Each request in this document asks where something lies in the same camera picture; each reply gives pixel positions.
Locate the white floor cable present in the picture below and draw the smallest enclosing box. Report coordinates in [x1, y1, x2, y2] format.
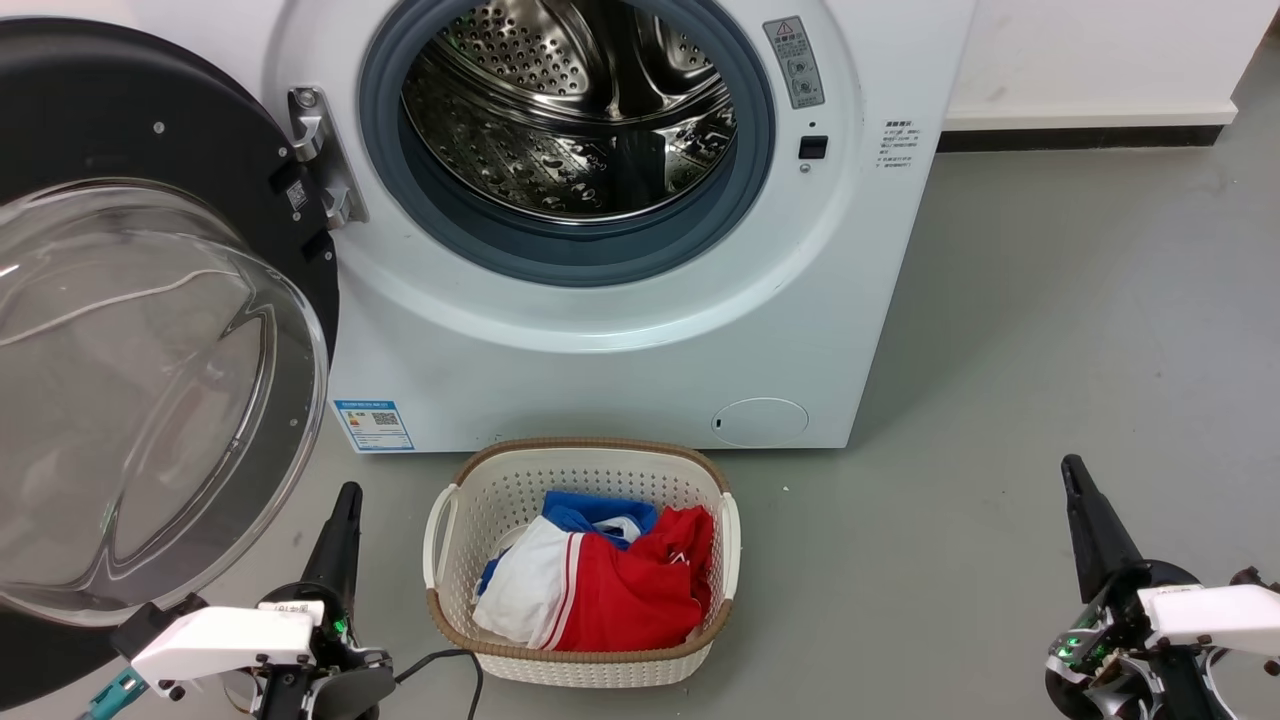
[0, 268, 251, 348]

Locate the blue energy label sticker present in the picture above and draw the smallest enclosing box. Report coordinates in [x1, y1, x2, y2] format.
[332, 400, 415, 453]

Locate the teal cable connector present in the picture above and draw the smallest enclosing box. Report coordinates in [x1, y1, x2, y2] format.
[78, 668, 151, 720]

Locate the white front-load washing machine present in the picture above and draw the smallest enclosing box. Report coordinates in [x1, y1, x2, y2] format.
[130, 0, 979, 456]

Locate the metal door hinge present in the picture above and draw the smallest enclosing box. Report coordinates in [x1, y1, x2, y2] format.
[287, 86, 369, 231]

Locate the grey warning sticker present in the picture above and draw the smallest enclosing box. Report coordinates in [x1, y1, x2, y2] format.
[763, 15, 827, 110]

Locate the white perforated laundry basket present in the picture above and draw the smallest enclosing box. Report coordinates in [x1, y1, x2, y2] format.
[422, 437, 742, 689]

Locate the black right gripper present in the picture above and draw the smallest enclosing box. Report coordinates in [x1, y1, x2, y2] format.
[1045, 454, 1241, 720]

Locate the blue garment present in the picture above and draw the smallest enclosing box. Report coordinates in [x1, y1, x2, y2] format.
[478, 490, 659, 596]

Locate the round white filter cover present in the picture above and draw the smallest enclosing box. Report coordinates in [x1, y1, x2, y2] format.
[711, 397, 810, 449]

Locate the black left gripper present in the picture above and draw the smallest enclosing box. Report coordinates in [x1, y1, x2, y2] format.
[255, 482, 398, 720]

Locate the red and white garment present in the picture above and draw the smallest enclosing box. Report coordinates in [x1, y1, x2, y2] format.
[472, 505, 716, 653]

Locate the black round glass washer door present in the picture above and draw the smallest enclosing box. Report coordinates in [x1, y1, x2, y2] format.
[0, 17, 341, 683]

